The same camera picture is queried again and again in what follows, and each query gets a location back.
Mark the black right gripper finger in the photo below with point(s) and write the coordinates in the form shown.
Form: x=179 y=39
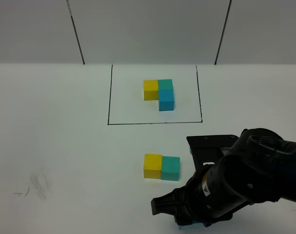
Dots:
x=175 y=203
x=189 y=219

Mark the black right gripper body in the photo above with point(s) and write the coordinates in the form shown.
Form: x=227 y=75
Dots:
x=222 y=188

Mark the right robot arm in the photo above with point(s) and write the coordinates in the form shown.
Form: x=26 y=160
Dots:
x=275 y=160

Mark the blue template block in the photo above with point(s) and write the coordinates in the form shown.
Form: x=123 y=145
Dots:
x=166 y=100

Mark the green template block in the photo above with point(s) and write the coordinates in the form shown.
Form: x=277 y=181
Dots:
x=165 y=84

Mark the yellow template block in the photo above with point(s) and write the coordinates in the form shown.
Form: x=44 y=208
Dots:
x=151 y=89

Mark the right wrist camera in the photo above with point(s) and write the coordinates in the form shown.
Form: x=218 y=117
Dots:
x=209 y=148

